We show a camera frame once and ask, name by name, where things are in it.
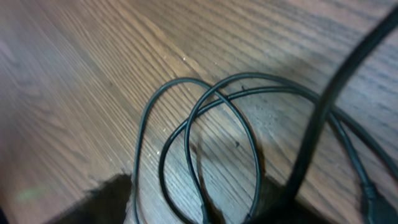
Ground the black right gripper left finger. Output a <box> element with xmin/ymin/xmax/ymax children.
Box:
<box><xmin>48</xmin><ymin>174</ymin><xmax>132</xmax><ymax>224</ymax></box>

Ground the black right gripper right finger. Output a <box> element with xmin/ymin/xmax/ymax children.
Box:
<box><xmin>248</xmin><ymin>177</ymin><xmax>335</xmax><ymax>224</ymax></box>

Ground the black grey-plug USB cable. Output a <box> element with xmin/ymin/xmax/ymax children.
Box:
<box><xmin>132</xmin><ymin>72</ymin><xmax>398</xmax><ymax>224</ymax></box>

